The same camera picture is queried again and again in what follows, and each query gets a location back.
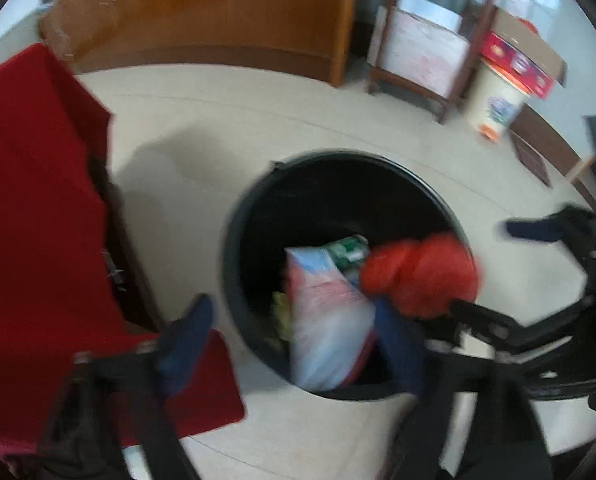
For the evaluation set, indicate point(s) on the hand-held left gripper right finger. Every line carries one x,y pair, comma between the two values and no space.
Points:
397,350

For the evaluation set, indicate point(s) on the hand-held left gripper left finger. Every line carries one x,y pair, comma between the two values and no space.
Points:
183,345

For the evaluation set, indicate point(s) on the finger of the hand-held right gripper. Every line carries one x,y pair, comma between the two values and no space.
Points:
532,230
482,317

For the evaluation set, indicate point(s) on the red plastic bag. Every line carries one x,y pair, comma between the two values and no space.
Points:
422,280

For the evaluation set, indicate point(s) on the black round trash bin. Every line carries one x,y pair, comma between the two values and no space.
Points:
288,220

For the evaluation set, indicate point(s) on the brown door mat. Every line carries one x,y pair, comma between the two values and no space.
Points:
532,156

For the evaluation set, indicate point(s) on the white and pink plastic packet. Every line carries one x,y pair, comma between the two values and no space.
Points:
323,320

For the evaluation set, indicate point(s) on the yellow green wrapper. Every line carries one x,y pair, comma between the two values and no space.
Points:
280,315

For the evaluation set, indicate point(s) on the green printed wrapper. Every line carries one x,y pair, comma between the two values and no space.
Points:
350,252

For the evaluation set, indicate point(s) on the cream floral plastic bin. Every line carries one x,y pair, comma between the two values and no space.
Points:
492,105

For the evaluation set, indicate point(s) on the red printed carton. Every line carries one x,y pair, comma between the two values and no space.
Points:
522,60

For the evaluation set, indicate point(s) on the dark wooden washstand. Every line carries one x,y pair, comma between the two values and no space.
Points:
422,45

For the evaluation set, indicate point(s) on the red tablecloth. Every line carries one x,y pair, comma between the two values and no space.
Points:
33,185

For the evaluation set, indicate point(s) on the long wooden sideboard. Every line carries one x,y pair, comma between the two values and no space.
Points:
203,10

